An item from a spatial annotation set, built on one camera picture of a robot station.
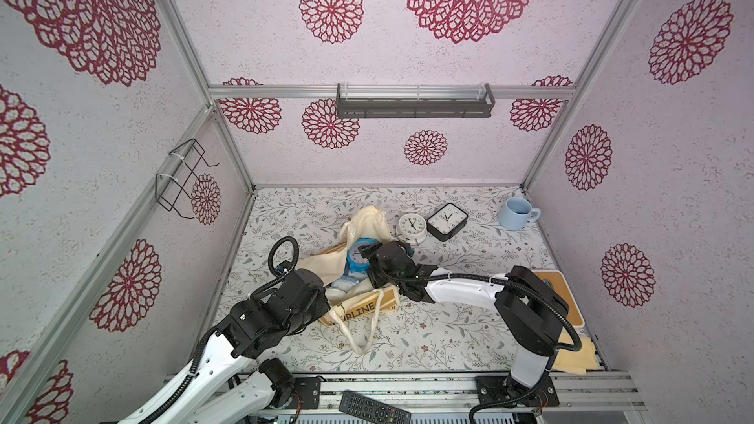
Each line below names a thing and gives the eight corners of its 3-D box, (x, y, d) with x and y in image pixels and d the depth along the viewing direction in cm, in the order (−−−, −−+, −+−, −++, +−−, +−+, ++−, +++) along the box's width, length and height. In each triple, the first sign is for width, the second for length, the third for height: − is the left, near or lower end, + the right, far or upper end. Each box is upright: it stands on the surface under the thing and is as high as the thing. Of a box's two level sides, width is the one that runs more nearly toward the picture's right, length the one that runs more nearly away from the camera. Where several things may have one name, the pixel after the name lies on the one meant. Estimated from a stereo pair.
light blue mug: (509, 235, 108) (517, 222, 102) (491, 216, 114) (498, 203, 108) (534, 223, 112) (543, 209, 106) (515, 205, 117) (523, 192, 111)
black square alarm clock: (443, 244, 105) (445, 238, 103) (422, 227, 110) (423, 221, 108) (468, 222, 112) (471, 216, 109) (447, 207, 117) (449, 201, 114)
